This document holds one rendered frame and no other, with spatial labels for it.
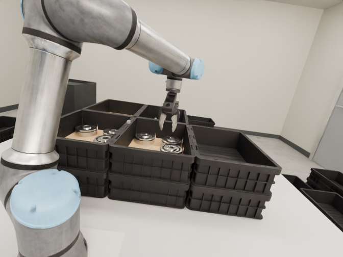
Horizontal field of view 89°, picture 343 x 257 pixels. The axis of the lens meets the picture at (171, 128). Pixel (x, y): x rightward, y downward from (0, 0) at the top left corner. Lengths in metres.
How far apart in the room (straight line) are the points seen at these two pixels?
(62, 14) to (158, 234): 0.61
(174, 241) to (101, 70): 4.03
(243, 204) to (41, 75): 0.73
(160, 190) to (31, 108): 0.46
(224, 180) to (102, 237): 0.43
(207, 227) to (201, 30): 3.85
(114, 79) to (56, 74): 3.80
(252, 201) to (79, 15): 0.74
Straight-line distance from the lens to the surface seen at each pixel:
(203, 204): 0.72
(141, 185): 0.67
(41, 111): 0.50
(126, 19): 0.42
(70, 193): 0.44
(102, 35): 0.42
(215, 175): 0.64
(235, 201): 0.73
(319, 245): 0.88
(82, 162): 0.70
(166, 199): 0.70
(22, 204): 0.44
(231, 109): 4.35
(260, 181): 0.70
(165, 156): 0.59
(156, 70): 0.72
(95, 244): 0.62
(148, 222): 0.67
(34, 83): 0.50
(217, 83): 4.17
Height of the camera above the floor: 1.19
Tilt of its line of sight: 18 degrees down
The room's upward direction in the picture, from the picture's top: 8 degrees clockwise
